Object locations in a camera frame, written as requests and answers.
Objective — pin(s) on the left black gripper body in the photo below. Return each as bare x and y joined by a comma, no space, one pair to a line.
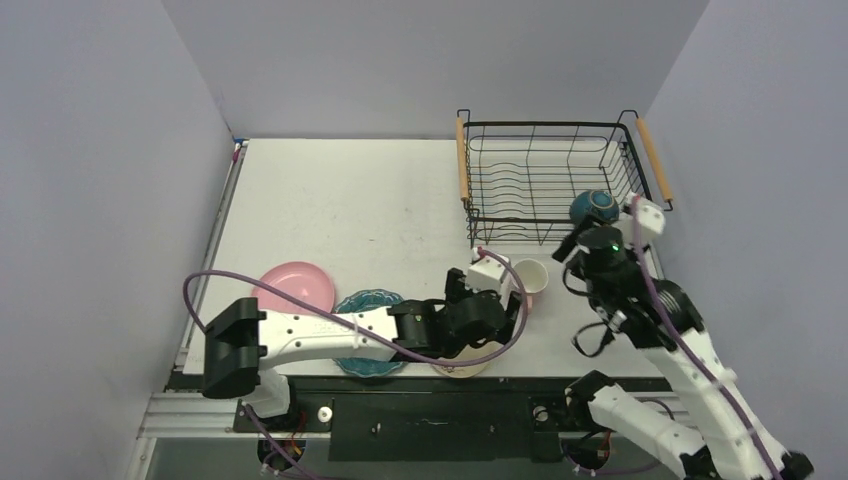
459,291

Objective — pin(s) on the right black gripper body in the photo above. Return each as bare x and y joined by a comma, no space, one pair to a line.
573,240

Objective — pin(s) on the pink mug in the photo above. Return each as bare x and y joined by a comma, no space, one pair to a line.
534,276

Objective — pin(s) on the dark bowl beige inside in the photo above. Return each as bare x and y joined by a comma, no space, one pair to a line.
599,203

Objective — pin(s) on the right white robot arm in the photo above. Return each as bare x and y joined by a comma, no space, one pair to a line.
725,439

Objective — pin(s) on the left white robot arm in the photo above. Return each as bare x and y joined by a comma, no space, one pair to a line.
244,344

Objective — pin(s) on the cream plate with black accent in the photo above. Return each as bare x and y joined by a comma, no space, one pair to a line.
468,362

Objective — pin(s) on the teal scalloped plate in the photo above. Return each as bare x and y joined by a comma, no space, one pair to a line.
358,302

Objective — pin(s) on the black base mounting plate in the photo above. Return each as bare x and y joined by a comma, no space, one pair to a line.
427,419

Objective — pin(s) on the pink plate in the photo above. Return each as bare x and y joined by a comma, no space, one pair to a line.
303,280

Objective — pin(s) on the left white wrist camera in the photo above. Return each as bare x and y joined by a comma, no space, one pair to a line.
486,272

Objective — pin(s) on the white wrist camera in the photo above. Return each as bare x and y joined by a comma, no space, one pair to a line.
641,217
486,272

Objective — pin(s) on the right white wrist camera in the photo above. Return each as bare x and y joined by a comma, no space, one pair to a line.
641,217

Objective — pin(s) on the black wire dish rack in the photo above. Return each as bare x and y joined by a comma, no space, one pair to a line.
528,181

